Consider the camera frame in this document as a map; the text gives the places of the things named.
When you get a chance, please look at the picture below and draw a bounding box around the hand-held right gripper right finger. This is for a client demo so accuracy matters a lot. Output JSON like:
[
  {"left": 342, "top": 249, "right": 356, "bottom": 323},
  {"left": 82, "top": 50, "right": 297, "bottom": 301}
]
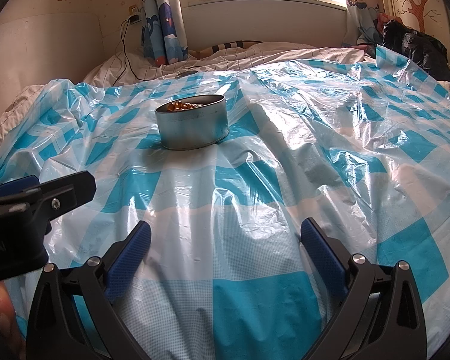
[{"left": 300, "top": 217, "right": 427, "bottom": 360}]

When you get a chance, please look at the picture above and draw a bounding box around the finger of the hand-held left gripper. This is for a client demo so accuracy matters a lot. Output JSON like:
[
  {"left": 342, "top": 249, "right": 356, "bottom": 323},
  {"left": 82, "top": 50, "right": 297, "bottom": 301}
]
[
  {"left": 0, "top": 170, "right": 98, "bottom": 221},
  {"left": 0, "top": 175, "right": 39, "bottom": 200}
]

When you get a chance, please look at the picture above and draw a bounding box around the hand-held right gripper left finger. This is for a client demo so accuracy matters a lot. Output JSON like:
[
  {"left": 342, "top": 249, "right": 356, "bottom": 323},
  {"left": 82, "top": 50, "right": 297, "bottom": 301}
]
[{"left": 25, "top": 220, "right": 152, "bottom": 360}]

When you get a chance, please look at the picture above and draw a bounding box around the round metal tin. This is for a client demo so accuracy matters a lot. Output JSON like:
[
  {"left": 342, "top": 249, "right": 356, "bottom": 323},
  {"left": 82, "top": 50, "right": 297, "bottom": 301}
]
[{"left": 155, "top": 94, "right": 230, "bottom": 151}]

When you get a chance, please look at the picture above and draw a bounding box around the amber bead bracelet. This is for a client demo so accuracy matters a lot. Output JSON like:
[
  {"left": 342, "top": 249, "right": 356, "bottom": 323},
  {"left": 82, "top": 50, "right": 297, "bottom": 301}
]
[{"left": 164, "top": 100, "right": 200, "bottom": 114}]

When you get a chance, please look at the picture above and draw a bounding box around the person's left hand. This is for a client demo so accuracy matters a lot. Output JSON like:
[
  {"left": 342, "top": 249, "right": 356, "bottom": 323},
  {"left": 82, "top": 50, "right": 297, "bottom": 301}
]
[{"left": 0, "top": 279, "right": 26, "bottom": 360}]

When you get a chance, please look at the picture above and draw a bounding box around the blue checked plastic sheet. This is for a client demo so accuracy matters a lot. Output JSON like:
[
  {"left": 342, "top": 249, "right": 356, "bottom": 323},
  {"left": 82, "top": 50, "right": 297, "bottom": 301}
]
[{"left": 0, "top": 54, "right": 450, "bottom": 360}]

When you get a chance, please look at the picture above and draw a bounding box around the white duvet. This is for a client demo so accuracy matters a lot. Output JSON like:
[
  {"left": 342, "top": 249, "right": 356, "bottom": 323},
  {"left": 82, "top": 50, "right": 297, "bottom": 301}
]
[{"left": 0, "top": 41, "right": 376, "bottom": 136}]

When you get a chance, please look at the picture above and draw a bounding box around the blue cartoon curtain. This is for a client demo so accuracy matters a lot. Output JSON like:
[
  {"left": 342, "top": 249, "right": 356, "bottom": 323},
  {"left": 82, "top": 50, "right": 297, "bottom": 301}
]
[{"left": 139, "top": 0, "right": 189, "bottom": 66}]

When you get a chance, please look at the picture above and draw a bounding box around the striped pillow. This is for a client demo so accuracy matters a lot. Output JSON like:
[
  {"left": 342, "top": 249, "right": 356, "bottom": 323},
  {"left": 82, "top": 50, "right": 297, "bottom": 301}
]
[{"left": 194, "top": 39, "right": 264, "bottom": 60}]

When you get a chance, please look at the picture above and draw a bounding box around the black plastic bag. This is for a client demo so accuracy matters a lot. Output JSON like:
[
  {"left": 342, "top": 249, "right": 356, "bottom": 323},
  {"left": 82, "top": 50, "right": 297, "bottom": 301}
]
[{"left": 382, "top": 20, "right": 449, "bottom": 81}]

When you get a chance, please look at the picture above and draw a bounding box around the white window ledge panel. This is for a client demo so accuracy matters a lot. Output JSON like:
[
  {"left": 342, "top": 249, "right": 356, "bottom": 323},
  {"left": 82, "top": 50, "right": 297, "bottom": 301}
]
[{"left": 181, "top": 0, "right": 348, "bottom": 52}]

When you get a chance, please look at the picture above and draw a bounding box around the pale cartoon curtain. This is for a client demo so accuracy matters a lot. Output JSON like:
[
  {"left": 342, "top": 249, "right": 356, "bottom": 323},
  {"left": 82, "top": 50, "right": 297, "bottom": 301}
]
[{"left": 342, "top": 0, "right": 384, "bottom": 47}]

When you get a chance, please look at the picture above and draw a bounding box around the black charger cable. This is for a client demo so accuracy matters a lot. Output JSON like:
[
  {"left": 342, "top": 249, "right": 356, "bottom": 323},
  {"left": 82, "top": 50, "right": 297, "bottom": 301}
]
[{"left": 112, "top": 15, "right": 143, "bottom": 88}]

